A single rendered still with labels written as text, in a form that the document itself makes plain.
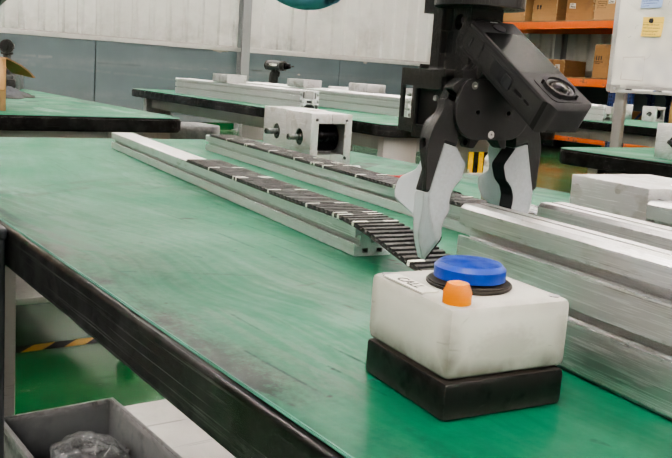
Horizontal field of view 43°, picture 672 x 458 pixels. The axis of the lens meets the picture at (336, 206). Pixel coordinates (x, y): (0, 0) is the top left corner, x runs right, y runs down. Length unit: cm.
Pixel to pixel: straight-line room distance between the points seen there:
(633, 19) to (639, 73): 25
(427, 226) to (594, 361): 19
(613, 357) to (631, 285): 4
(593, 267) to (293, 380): 19
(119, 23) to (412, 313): 1178
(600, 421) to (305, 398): 16
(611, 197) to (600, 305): 26
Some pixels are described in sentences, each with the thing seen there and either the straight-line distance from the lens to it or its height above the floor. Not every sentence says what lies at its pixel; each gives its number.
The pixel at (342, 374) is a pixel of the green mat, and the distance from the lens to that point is 51.
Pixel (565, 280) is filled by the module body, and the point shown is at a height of 84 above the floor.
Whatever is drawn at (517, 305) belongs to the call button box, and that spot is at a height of 84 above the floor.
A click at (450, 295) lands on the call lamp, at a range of 44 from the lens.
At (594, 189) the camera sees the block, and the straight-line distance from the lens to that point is 79.
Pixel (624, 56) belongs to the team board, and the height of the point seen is 111.
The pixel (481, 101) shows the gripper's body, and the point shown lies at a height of 94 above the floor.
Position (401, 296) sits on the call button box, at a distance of 47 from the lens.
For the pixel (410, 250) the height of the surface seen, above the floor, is 80.
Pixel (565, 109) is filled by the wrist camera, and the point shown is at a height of 94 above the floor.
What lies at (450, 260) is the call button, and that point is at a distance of 48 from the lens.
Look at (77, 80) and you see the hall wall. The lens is 1198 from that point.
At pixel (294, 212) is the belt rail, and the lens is 93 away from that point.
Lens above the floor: 95
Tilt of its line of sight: 9 degrees down
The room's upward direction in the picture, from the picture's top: 4 degrees clockwise
